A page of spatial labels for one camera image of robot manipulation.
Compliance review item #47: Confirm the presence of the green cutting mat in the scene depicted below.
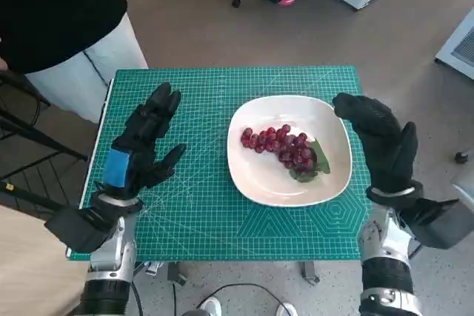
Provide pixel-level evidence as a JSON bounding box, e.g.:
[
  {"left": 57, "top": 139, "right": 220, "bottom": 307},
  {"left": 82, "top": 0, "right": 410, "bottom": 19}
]
[{"left": 68, "top": 65, "right": 371, "bottom": 261}]

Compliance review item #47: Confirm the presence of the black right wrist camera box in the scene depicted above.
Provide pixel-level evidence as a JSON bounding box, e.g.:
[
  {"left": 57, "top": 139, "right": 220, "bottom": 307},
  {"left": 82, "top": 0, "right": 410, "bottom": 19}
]
[{"left": 399, "top": 197, "right": 460, "bottom": 250}]

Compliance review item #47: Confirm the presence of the grey furniture piece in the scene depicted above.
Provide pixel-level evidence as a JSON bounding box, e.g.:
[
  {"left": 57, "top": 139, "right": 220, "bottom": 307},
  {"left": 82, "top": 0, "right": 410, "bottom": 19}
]
[{"left": 450, "top": 175, "right": 474, "bottom": 204}]

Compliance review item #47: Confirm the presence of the white square plate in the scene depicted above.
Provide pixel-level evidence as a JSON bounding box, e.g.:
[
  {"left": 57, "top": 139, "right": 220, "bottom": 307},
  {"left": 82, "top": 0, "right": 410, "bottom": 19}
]
[{"left": 227, "top": 95, "right": 353, "bottom": 208}]

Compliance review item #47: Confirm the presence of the light wooden desk top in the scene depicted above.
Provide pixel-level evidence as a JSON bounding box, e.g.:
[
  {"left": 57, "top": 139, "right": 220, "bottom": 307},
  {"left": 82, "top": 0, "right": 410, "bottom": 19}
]
[{"left": 0, "top": 203, "right": 90, "bottom": 316}]

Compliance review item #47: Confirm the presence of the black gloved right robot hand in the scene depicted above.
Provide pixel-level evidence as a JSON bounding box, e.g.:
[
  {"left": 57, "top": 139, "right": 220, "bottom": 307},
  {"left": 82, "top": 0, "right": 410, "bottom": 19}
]
[{"left": 332, "top": 93, "right": 419, "bottom": 195}]

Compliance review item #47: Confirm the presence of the grey table leg bracket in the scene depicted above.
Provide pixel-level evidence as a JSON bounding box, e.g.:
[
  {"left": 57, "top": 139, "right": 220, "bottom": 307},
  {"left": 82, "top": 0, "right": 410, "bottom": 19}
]
[
  {"left": 301, "top": 262, "right": 320, "bottom": 286},
  {"left": 167, "top": 262, "right": 187, "bottom": 286}
]

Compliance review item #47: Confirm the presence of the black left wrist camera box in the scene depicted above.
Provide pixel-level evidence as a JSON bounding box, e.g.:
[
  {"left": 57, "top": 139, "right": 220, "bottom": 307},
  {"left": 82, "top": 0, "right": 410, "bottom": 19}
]
[{"left": 44, "top": 206, "right": 119, "bottom": 254}]

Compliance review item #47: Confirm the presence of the black metal rack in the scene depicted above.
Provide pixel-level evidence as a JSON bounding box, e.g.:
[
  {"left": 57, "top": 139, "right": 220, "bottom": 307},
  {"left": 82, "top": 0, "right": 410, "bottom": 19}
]
[{"left": 0, "top": 70, "right": 90, "bottom": 213}]

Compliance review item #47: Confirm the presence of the white shoe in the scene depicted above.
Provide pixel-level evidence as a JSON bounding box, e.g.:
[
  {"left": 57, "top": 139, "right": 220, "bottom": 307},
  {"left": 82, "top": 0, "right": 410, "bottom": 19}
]
[
  {"left": 199, "top": 296, "right": 223, "bottom": 316},
  {"left": 276, "top": 301, "right": 298, "bottom": 316}
]

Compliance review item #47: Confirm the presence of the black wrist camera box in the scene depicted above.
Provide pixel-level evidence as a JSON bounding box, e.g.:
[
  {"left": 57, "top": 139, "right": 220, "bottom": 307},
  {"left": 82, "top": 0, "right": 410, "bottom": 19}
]
[
  {"left": 44, "top": 206, "right": 119, "bottom": 254},
  {"left": 399, "top": 197, "right": 460, "bottom": 250}
]

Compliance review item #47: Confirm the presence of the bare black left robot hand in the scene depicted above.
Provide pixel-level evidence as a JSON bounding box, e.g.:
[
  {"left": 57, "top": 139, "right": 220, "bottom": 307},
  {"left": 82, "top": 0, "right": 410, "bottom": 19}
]
[{"left": 99, "top": 81, "right": 187, "bottom": 198}]

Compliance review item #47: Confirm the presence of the black floor cable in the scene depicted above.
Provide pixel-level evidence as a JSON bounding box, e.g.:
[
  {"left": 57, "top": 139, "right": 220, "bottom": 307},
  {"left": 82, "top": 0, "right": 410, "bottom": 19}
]
[{"left": 192, "top": 282, "right": 286, "bottom": 316}]

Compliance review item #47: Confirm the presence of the white appliance with grille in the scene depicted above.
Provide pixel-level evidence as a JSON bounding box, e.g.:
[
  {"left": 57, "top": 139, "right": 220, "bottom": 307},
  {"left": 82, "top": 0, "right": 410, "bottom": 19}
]
[{"left": 433, "top": 8, "right": 474, "bottom": 81}]

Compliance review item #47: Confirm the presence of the person's hand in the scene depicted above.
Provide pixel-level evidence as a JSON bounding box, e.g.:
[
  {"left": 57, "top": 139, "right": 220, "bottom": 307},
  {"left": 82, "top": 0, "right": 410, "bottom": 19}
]
[{"left": 0, "top": 36, "right": 9, "bottom": 72}]

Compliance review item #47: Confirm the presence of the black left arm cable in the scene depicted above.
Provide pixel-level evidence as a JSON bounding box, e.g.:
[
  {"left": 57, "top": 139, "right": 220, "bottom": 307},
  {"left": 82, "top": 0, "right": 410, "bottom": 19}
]
[{"left": 129, "top": 280, "right": 144, "bottom": 316}]

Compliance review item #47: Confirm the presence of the red toy grape bunch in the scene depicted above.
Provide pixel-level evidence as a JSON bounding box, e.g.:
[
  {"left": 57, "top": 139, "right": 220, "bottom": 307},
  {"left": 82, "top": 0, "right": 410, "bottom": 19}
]
[{"left": 240, "top": 123, "right": 332, "bottom": 184}]

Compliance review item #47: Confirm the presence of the silver table clamp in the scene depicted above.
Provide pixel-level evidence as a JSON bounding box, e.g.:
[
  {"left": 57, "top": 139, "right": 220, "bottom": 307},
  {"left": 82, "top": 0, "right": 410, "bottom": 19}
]
[{"left": 135, "top": 260, "right": 164, "bottom": 276}]

